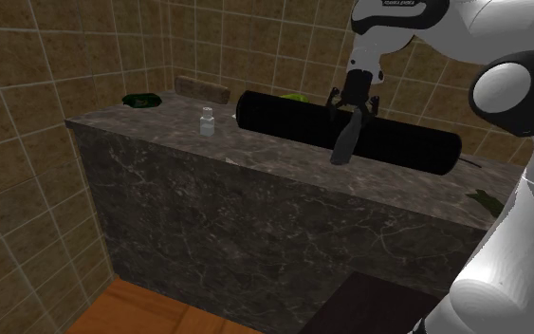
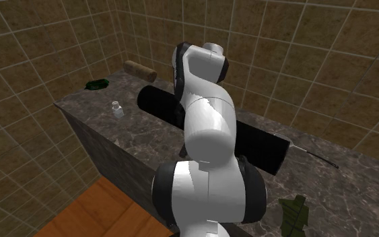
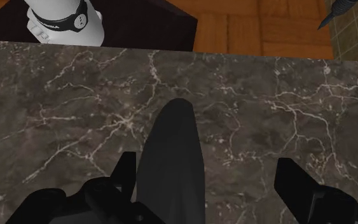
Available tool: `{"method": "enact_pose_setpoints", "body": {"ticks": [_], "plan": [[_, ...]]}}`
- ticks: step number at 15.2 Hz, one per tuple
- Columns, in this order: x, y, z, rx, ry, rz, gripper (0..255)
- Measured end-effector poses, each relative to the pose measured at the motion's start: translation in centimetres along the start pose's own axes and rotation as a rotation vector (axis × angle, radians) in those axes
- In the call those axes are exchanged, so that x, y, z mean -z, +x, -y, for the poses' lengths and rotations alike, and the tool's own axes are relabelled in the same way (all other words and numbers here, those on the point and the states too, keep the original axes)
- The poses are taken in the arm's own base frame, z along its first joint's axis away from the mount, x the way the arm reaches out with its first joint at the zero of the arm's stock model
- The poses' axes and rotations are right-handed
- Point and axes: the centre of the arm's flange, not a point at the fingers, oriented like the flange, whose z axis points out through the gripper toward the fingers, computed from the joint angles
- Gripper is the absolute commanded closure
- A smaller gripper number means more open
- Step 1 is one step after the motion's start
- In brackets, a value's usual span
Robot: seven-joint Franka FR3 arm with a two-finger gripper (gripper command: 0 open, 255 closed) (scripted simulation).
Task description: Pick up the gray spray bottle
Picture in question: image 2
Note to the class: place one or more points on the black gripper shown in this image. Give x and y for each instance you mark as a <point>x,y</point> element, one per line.
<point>183,152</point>

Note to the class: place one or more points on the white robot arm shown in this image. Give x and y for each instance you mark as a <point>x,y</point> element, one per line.
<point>209,138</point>

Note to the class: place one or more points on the small white bottle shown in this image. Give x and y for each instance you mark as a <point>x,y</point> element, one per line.
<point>117,110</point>

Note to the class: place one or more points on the large black cylinder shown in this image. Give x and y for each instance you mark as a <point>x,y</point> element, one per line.
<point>261,147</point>

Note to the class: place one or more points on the brown cork cylinder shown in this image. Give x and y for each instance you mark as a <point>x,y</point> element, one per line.
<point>140,71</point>

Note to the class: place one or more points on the dark green crumpled object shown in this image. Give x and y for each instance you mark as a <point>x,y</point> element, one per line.
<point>96,84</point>

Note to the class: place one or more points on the green leaf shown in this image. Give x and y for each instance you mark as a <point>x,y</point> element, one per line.
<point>294,215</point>

